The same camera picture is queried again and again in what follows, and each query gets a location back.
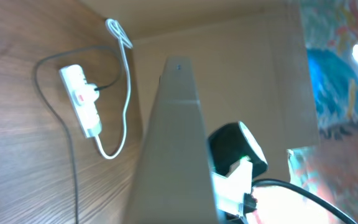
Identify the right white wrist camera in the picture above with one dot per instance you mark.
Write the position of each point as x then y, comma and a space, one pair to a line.
229, 191

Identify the white power strip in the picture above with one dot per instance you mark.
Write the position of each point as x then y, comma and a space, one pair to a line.
73, 77

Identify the white USB charger plug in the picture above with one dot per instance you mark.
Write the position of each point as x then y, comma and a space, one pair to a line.
86, 94

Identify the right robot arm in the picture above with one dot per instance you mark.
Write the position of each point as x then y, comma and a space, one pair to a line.
230, 143

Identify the blue-screen Galaxy smartphone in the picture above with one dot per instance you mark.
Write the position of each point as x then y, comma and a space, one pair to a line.
172, 182

